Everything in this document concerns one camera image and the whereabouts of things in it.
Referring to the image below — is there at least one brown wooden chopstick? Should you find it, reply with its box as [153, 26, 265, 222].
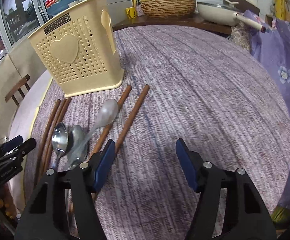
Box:
[38, 96, 73, 176]
[92, 84, 150, 201]
[34, 99, 61, 187]
[68, 84, 133, 215]

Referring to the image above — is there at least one left hand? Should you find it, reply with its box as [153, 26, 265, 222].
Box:
[0, 183, 17, 219]

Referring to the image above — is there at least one grey plastic spoon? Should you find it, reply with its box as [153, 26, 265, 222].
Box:
[76, 99, 118, 152]

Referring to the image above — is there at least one wooden chair with cushion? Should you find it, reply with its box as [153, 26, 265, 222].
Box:
[5, 74, 31, 107]

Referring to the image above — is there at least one purple striped tablecloth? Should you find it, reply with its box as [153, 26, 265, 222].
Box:
[23, 24, 290, 240]

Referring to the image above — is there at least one cream perforated utensil holder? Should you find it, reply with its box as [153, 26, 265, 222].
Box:
[28, 0, 124, 98]

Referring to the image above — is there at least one cream frying pan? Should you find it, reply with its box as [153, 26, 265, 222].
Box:
[197, 2, 266, 33]

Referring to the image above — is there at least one yellow mug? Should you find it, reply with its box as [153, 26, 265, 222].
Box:
[125, 7, 138, 19]

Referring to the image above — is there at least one woven basket sink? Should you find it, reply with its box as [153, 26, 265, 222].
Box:
[141, 0, 196, 18]

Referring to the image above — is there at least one steel spoon wooden handle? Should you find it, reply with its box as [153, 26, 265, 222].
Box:
[52, 122, 69, 170]

